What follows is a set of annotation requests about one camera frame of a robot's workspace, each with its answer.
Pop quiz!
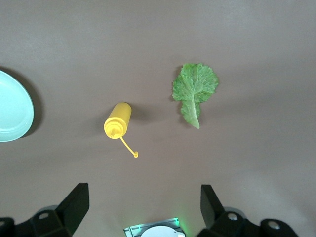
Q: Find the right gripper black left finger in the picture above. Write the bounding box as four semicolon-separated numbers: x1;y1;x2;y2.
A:
0;183;90;237

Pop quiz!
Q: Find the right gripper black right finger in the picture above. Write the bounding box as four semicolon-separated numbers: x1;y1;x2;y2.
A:
196;184;299;237

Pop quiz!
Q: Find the yellow squeeze bottle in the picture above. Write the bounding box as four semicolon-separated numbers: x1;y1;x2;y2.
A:
103;102;140;158

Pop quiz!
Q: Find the green lettuce leaf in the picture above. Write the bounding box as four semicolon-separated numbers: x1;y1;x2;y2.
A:
172;63;220;129

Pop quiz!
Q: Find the mint green plate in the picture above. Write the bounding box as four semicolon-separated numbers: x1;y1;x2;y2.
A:
0;70;35;143

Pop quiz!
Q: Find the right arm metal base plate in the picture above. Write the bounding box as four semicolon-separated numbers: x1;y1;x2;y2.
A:
123;217;186;237

